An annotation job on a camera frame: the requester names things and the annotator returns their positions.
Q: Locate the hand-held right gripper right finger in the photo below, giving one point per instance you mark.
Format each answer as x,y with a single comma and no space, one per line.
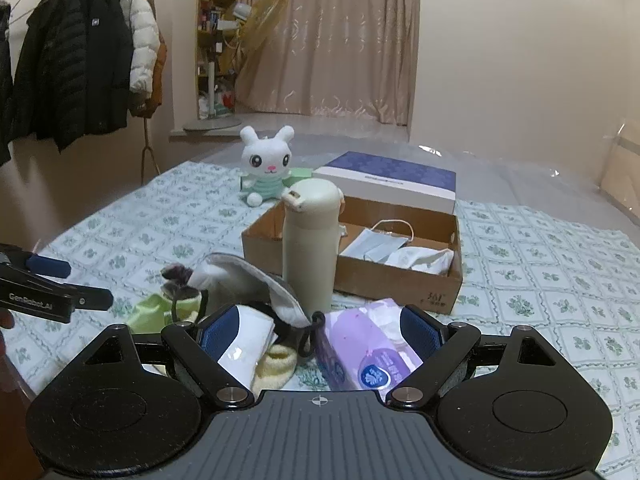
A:
422,332

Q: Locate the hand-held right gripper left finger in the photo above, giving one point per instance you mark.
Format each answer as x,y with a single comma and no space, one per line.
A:
220,332

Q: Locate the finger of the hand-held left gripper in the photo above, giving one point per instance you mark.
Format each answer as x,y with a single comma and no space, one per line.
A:
92,297
47,266

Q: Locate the brown cardboard box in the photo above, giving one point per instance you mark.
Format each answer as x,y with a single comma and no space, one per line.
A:
395,285

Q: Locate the grey eye mask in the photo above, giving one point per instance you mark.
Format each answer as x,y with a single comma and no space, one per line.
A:
240,280

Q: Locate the light green sock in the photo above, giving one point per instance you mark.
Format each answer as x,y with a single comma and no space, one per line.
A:
150,310

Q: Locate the purple tissue pack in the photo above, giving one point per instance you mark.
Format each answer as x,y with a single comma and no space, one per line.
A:
360,345

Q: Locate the pale yellow fuzzy sock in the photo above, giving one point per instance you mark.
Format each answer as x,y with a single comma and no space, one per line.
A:
275,365

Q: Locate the dark purple scrunchie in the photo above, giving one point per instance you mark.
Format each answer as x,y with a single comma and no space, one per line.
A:
175,274

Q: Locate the blue face mask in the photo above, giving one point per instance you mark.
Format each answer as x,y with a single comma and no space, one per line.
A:
372,247

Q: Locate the person's left hand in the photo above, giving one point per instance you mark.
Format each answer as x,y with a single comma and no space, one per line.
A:
6,319

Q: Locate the cream thermos bottle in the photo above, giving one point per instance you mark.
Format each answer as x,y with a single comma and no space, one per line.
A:
307,260

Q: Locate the jackets on clothes rack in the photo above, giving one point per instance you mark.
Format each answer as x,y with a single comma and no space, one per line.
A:
146,155

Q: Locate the blue and white gift box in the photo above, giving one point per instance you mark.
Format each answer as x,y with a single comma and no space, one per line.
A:
400,175

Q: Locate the light green box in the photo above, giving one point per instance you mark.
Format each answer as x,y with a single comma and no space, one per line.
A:
301,174

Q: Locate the white plush bunny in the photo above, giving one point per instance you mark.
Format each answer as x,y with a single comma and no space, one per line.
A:
265,160

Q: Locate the clear plastic sheet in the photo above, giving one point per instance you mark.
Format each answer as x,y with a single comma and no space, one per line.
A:
525,180

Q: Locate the dark jacket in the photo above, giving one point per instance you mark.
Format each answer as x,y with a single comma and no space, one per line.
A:
5,85

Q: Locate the quilted black down jacket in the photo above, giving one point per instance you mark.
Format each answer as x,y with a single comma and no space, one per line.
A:
45,60

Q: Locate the brown jacket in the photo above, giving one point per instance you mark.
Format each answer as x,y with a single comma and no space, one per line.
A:
156,85

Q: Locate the white down jacket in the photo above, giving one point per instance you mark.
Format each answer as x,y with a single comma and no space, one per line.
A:
142,35

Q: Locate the wooden bookshelf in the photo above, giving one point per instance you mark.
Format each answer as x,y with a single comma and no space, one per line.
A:
210,10

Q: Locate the beige curtain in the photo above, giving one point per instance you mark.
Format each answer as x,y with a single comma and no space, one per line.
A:
350,35

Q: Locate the standing fan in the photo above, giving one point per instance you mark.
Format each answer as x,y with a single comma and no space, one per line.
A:
260,25

